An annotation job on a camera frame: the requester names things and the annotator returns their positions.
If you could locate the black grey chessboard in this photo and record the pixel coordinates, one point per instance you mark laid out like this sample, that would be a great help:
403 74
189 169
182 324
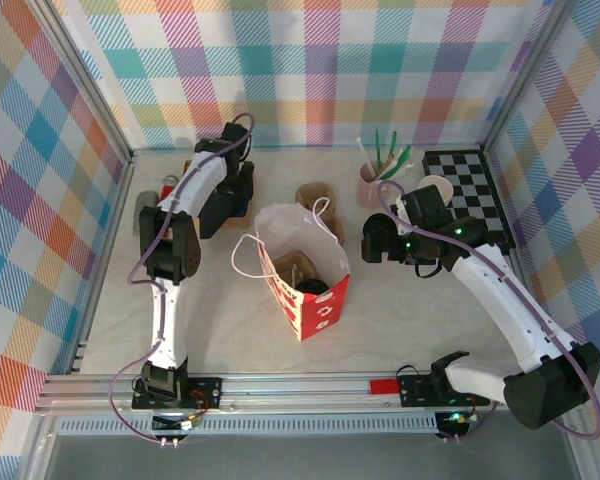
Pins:
480 175

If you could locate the white wrapped straw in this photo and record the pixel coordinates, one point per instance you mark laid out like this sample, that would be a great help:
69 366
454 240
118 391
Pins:
400 167

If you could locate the white plastic straw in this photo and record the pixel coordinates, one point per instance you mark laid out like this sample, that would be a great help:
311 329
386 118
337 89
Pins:
363 150

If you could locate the green white paper cup stack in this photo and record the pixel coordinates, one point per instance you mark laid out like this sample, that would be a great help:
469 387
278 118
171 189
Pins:
442 187

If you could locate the brown pulp cup carrier stack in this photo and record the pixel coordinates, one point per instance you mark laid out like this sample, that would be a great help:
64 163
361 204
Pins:
312 195

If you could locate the black cup lid stack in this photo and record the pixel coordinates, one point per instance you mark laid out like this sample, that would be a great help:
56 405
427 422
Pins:
380 225

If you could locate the tan wooden stirrer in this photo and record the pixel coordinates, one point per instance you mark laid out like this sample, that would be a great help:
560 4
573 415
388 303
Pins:
386 160

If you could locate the green plastic straw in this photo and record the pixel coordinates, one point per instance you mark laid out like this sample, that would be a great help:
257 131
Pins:
402 155

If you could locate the aluminium frame post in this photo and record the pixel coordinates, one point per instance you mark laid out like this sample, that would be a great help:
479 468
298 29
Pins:
87 85
525 75

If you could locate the red white paper gift bag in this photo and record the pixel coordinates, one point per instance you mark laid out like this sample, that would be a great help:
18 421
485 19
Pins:
325 315

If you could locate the small connector board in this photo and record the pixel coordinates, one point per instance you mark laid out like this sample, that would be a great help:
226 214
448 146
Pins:
177 422
455 417

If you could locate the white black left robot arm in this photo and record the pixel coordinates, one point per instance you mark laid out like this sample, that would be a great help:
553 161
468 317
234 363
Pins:
167 320

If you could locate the pink straw holder cup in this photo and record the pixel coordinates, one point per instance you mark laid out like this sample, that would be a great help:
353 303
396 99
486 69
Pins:
367 192

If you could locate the aluminium frame rail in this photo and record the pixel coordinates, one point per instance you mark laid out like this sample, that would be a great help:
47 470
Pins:
519 260
126 172
330 147

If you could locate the red glitter toy microphone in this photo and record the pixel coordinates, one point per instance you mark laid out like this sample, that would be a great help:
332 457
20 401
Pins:
169 181

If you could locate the wide aluminium base rail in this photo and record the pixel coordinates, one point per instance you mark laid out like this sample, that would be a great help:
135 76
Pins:
305 395

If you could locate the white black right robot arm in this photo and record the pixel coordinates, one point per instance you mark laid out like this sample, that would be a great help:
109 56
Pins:
505 300

